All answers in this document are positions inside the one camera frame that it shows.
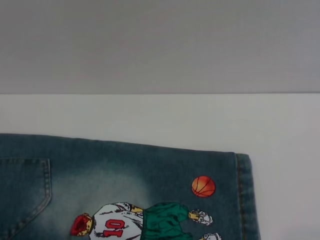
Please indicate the blue denim shorts basketball print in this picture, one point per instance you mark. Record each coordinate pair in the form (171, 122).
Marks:
(125, 175)

